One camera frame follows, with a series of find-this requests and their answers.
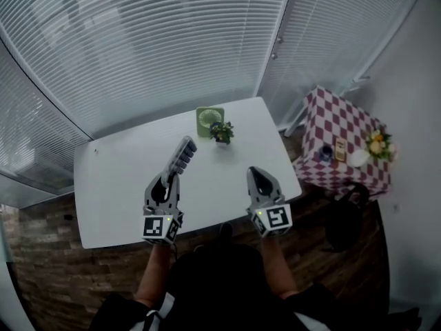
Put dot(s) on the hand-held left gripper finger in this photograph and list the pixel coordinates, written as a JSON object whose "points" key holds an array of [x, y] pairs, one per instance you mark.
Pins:
{"points": [[149, 191], [175, 193]]}

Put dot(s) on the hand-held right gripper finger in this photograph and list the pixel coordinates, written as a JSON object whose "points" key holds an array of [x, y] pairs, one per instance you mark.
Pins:
{"points": [[276, 191], [251, 188]]}

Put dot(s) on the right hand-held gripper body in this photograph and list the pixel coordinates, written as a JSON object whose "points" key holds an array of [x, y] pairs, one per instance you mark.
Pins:
{"points": [[275, 219]]}

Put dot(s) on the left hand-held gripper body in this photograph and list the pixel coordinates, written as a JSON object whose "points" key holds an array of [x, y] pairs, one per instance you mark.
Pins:
{"points": [[153, 227]]}

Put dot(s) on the grey keypad with purple keys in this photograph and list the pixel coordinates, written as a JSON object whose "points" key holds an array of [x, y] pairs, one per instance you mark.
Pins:
{"points": [[181, 157]]}

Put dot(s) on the person's left forearm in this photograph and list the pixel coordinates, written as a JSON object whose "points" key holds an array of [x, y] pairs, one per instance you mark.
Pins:
{"points": [[153, 274]]}

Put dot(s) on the person's right forearm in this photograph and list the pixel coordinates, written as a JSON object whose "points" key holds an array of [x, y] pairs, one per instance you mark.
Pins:
{"points": [[277, 267]]}

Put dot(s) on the person's right black shoe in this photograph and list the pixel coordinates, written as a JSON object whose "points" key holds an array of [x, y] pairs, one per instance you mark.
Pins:
{"points": [[226, 231]]}

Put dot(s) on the person's black shoe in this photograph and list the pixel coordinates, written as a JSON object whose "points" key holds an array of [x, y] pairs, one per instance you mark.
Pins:
{"points": [[198, 249], [226, 231]]}

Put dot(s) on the person's left black shoe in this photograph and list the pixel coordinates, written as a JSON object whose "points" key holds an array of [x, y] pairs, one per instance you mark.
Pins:
{"points": [[198, 249]]}

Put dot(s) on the small potted purple flower plant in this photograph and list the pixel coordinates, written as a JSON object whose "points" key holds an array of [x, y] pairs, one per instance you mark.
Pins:
{"points": [[222, 133]]}

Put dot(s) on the dark blue cup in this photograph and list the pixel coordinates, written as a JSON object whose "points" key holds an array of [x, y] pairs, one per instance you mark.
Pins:
{"points": [[326, 153]]}

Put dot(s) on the black chair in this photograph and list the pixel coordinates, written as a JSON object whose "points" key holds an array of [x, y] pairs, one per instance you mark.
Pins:
{"points": [[344, 222]]}

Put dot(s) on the small yellow box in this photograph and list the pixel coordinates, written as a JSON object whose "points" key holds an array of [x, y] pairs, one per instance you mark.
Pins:
{"points": [[340, 149]]}

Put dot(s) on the green square desk fan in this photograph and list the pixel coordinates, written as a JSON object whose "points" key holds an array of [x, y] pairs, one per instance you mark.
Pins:
{"points": [[206, 119]]}

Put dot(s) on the person's black clothing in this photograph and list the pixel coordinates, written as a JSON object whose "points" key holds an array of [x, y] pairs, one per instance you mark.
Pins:
{"points": [[220, 288]]}

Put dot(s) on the white round vase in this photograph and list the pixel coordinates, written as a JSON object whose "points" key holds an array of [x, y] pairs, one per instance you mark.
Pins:
{"points": [[360, 158]]}

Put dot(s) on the red white checkered cloth table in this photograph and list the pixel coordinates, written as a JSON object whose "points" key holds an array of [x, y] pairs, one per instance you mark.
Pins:
{"points": [[334, 116]]}

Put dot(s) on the yellow flower bouquet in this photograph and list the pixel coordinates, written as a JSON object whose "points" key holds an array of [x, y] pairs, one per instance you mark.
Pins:
{"points": [[379, 145]]}

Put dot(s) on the white side window blind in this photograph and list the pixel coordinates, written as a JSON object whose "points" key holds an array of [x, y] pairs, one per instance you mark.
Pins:
{"points": [[34, 133]]}

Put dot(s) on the wide white window blind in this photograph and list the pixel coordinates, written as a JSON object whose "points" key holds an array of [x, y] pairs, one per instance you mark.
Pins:
{"points": [[155, 53]]}

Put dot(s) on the white door window blind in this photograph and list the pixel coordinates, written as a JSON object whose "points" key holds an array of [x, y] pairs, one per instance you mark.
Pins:
{"points": [[327, 40]]}

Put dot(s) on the black slipper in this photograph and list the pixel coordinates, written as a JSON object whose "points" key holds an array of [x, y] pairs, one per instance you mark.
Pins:
{"points": [[404, 317]]}

